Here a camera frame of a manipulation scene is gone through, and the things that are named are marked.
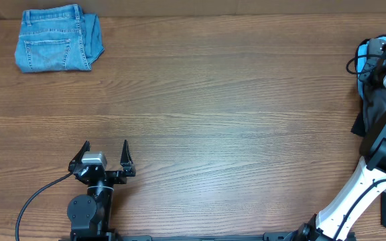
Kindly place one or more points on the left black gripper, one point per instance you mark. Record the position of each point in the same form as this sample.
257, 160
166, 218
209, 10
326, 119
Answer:
120, 176

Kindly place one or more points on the black garment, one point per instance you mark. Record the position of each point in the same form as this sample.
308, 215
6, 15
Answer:
358, 125

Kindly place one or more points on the light blue garment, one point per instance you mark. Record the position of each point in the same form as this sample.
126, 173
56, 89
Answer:
362, 50

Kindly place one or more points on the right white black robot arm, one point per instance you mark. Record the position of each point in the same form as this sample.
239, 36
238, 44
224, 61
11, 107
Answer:
368, 181

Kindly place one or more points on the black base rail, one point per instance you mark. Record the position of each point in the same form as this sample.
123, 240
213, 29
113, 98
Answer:
206, 238

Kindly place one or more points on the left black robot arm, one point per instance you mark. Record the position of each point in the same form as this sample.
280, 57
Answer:
90, 213

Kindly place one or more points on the grey shorts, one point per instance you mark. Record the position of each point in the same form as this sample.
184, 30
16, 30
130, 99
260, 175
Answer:
374, 105

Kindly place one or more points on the folded blue denim jeans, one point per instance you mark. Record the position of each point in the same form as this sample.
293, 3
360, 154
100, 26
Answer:
58, 39

